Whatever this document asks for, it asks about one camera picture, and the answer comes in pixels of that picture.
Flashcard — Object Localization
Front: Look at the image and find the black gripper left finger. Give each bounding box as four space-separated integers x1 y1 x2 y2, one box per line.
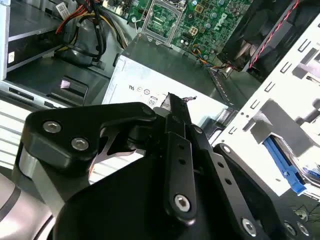
17 91 198 224

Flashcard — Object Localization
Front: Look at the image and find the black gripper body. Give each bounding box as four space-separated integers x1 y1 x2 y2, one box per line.
52 147 242 240

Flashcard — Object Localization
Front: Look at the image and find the hard disk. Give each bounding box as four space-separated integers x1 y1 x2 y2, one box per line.
263 133 320 197

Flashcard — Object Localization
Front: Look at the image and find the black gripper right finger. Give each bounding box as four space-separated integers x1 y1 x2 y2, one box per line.
186 124 315 240

